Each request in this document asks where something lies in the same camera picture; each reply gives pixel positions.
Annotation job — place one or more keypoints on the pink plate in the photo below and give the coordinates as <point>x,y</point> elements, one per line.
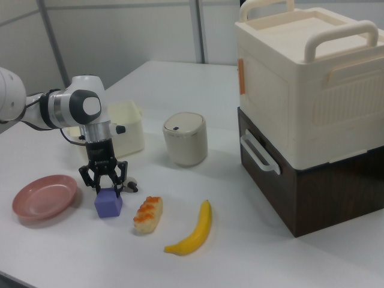
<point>45,198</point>

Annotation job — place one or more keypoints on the white open plastic bin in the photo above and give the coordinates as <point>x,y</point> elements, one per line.
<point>129,132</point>

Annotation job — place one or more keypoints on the purple cube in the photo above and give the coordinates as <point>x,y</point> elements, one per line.
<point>108,205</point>

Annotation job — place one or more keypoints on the salmon sushi toy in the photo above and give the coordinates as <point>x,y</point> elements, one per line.
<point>148,214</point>

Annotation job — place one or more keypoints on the dark brown drawer box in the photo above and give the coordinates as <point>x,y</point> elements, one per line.
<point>330,198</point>

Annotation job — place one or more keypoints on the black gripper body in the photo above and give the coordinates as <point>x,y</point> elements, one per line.
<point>100,153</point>

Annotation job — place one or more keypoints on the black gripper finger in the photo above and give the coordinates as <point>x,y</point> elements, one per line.
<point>90,177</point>
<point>120,177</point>

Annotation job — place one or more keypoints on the small beige trash can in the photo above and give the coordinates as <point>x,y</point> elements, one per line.
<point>186,141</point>

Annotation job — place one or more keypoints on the panda toy figure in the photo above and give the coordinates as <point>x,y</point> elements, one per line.
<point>131,185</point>

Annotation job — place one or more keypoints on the yellow banana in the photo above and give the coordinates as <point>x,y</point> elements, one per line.
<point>198,231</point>

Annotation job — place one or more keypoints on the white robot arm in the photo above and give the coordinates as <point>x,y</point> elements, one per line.
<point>75,105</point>

